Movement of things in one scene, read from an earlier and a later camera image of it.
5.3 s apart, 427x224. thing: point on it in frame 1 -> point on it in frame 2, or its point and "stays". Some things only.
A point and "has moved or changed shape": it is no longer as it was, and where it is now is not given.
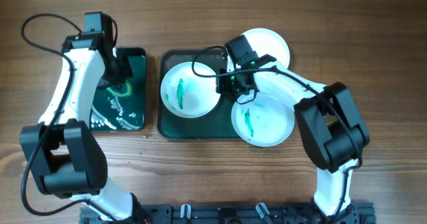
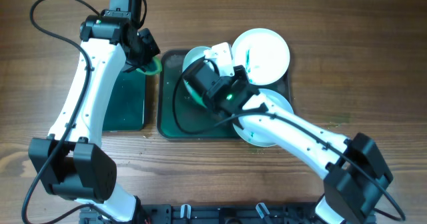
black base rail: (359, 212) stays
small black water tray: (121, 105) stays
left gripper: (111, 83) -> (147, 47)
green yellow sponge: (127, 94) -> (153, 68)
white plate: (187, 95) has moved or changed shape
